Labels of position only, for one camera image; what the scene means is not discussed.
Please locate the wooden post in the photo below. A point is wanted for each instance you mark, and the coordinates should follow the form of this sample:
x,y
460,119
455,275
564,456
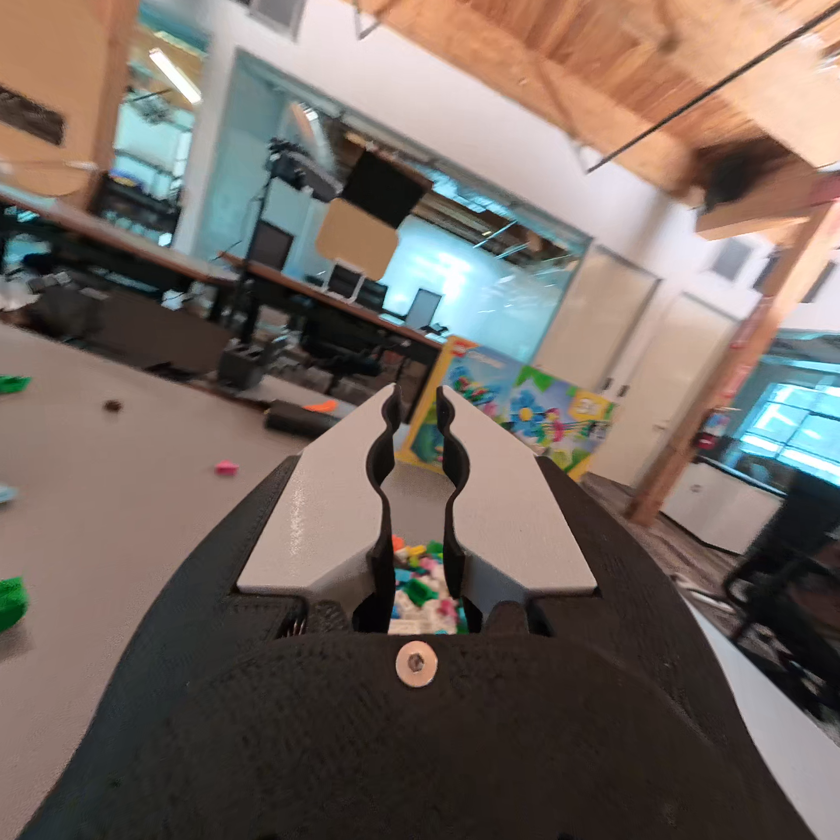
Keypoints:
x,y
728,367

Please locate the black office chair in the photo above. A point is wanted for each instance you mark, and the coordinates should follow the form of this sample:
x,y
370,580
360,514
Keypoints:
x,y
807,525

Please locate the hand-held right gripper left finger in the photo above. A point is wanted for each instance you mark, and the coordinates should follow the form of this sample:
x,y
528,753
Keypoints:
x,y
315,518

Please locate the hanging cardboard panel black label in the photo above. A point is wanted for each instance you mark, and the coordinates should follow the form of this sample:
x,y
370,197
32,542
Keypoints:
x,y
59,65

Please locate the long wooden table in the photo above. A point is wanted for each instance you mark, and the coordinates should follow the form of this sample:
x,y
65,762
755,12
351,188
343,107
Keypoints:
x,y
328,298

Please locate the yellow toy brick box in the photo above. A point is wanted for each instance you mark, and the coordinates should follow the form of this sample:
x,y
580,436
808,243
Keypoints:
x,y
525,407

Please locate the white cabinet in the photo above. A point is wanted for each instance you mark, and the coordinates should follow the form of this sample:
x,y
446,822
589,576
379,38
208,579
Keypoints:
x,y
715,512

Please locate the teal long brick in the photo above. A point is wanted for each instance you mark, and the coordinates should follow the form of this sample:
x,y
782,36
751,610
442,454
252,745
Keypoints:
x,y
5,493

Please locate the rounded cardboard panel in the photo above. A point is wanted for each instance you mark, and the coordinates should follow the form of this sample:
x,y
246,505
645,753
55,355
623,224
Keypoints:
x,y
358,239

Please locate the small pink brick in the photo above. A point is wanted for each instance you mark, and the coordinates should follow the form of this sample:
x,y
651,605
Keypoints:
x,y
226,468

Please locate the black monitor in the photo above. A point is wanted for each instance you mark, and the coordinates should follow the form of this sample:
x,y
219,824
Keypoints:
x,y
423,308

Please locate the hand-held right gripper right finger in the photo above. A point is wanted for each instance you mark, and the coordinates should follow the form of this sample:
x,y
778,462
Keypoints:
x,y
518,518

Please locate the pile of coloured toy bricks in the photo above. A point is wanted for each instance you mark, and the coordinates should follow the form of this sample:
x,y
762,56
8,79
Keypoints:
x,y
423,584

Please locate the black camera tripod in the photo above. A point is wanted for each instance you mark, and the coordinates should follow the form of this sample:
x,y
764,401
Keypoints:
x,y
289,167

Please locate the green round brick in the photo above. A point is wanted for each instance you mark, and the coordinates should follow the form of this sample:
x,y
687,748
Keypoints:
x,y
13,384

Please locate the grey battery charger case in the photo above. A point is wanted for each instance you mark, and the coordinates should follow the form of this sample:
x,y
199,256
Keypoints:
x,y
243,367

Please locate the grey desk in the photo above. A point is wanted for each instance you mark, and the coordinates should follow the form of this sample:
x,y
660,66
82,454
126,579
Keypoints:
x,y
131,525

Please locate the white door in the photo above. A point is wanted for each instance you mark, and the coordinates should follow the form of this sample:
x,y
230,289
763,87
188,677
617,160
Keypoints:
x,y
590,321
669,394

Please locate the orange plastic tag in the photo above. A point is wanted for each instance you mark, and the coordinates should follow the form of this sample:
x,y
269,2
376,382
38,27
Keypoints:
x,y
321,407

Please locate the red fire extinguisher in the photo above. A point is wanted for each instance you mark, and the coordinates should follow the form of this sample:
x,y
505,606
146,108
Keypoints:
x,y
712,430

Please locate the black square panel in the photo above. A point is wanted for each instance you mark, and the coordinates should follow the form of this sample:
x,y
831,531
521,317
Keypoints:
x,y
384,187

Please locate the green brick plate assembly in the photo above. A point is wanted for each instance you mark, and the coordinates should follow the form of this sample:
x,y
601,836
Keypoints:
x,y
12,604

